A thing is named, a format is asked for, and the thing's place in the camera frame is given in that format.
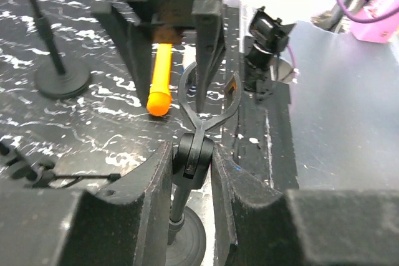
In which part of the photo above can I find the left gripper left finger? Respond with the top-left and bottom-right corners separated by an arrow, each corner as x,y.
1,142 -> 173,265

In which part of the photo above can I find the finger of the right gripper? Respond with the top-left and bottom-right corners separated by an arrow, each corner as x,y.
91,1 -> 152,106
191,0 -> 225,113

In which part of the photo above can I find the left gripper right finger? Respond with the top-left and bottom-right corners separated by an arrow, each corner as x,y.
211,146 -> 398,265

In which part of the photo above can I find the short round-base mic stand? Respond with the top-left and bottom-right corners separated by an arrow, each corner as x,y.
165,63 -> 242,265

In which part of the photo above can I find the orange microphone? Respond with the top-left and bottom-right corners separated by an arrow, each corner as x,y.
147,44 -> 172,116

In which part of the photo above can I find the round-base stand for cream mic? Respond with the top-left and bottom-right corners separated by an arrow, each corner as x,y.
29,0 -> 92,100

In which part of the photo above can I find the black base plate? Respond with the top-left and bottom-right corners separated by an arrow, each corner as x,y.
221,4 -> 299,192

